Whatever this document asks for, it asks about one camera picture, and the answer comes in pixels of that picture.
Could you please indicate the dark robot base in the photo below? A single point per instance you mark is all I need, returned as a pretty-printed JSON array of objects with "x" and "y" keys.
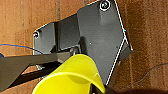
[{"x": 100, "y": 36}]

